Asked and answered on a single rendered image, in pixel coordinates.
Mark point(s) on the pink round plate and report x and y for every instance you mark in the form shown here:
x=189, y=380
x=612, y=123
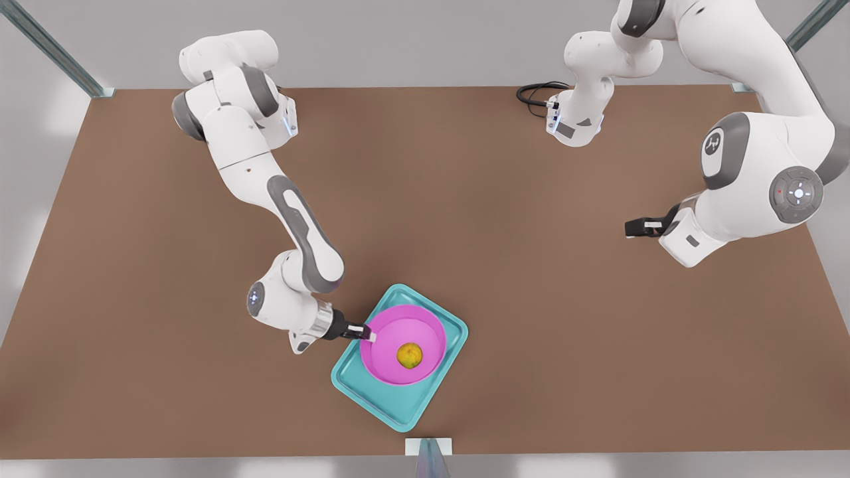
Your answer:
x=392, y=345

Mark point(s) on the orange fruit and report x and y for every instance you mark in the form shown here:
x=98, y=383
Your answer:
x=410, y=355

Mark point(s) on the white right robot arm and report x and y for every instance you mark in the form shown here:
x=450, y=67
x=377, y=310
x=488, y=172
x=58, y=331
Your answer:
x=236, y=136

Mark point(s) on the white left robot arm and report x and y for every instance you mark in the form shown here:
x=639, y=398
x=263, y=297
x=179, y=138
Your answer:
x=744, y=133

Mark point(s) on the teal rectangular tray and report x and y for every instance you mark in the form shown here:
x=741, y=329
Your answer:
x=392, y=405

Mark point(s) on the silver frame post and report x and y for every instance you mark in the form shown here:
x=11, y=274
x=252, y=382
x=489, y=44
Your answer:
x=53, y=50
x=430, y=455
x=807, y=26

